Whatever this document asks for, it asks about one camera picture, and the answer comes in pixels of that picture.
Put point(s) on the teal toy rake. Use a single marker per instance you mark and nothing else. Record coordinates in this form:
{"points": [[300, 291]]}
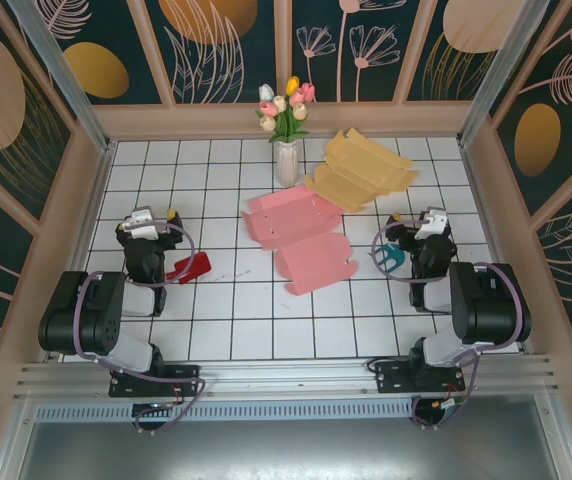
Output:
{"points": [[391, 257]]}

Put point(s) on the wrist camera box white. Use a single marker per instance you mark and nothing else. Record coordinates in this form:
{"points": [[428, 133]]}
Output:
{"points": [[141, 222], [431, 224]]}

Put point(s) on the white ribbed vase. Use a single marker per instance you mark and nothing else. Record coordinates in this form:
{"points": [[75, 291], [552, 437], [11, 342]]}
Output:
{"points": [[286, 165]]}

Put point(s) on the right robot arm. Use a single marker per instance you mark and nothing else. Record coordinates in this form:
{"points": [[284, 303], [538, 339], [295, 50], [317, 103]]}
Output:
{"points": [[491, 310]]}

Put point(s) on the red toy shovel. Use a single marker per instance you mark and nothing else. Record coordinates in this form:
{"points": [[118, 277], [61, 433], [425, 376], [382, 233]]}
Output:
{"points": [[193, 267]]}

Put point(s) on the yellow paper box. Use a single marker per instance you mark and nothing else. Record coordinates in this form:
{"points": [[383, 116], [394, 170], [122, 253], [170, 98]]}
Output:
{"points": [[361, 170]]}

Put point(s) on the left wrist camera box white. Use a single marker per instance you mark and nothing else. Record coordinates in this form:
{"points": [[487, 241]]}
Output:
{"points": [[141, 222]]}

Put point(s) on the tulip flower bouquet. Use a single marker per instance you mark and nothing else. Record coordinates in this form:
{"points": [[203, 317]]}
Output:
{"points": [[286, 107]]}

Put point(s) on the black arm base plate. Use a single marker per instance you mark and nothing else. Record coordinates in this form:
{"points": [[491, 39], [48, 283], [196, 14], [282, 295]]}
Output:
{"points": [[186, 377], [391, 380]]}

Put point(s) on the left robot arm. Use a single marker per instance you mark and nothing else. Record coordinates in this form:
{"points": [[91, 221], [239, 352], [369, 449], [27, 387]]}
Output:
{"points": [[73, 320]]}

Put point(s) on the aluminium mounting rail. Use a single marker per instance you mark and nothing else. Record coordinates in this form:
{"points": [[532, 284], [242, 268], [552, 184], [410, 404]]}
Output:
{"points": [[286, 375]]}

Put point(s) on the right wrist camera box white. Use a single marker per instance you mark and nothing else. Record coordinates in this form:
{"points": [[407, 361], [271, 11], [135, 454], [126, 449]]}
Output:
{"points": [[431, 224]]}

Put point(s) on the pink paper box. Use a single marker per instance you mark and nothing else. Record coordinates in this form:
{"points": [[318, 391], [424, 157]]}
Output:
{"points": [[296, 225]]}

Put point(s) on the aluminium frame post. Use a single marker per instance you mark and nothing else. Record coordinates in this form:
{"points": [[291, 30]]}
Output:
{"points": [[61, 65], [506, 60]]}

